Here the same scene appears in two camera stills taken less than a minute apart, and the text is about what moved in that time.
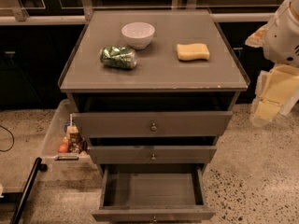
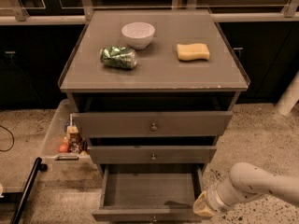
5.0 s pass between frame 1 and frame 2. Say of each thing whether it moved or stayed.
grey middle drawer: stayed
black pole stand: stayed
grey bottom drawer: stayed
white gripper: moved
